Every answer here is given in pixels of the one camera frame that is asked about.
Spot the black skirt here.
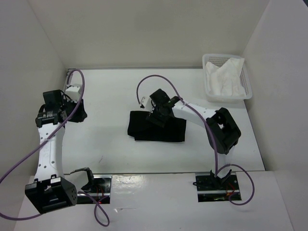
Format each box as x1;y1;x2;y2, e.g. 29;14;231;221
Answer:
128;111;186;142

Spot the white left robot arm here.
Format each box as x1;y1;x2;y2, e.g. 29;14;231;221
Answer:
25;85;87;214

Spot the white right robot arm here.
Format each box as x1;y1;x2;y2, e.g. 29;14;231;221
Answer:
140;89;241;189

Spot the white skirt in basket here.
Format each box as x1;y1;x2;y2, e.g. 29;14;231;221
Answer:
205;58;246;97

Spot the white plastic basket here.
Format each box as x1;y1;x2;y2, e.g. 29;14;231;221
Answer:
202;54;252;103

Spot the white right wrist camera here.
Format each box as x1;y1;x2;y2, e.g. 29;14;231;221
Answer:
140;96;156;113

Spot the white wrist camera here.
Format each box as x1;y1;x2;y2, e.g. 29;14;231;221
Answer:
140;96;156;113
65;84;82;102

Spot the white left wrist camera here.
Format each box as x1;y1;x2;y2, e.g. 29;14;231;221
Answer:
65;84;82;102

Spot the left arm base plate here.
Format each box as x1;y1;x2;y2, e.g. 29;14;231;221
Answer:
64;172;112;205

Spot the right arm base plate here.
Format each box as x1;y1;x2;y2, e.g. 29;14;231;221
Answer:
192;173;242;203

